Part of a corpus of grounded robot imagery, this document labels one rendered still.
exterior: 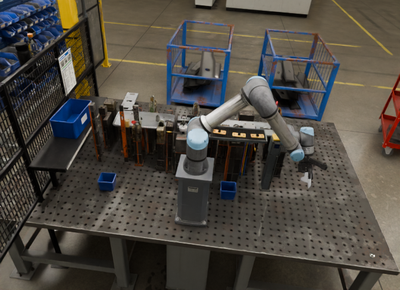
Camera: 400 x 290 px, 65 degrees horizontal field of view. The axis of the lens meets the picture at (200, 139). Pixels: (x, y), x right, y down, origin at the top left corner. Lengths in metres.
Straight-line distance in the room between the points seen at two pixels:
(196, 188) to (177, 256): 0.62
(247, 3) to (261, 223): 8.45
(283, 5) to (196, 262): 8.71
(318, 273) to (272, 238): 0.91
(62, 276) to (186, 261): 1.00
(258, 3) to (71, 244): 8.53
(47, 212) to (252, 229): 1.30
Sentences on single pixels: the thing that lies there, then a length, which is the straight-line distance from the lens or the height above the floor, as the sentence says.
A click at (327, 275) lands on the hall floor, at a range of 2.94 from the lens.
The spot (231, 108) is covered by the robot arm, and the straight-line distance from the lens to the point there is 1.73.
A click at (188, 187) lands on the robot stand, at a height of 1.02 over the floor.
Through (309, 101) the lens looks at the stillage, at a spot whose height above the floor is 0.16.
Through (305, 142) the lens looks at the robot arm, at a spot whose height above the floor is 1.24.
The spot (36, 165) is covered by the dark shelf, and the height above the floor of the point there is 1.03.
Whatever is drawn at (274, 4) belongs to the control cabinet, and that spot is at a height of 0.29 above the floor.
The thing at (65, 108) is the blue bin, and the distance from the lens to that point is 2.41.
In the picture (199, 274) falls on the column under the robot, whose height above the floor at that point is 0.24.
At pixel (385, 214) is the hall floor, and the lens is 3.68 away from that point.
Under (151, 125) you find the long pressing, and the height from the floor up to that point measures 1.00.
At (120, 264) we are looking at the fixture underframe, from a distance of 2.38.
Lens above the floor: 2.30
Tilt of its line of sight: 36 degrees down
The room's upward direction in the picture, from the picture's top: 4 degrees clockwise
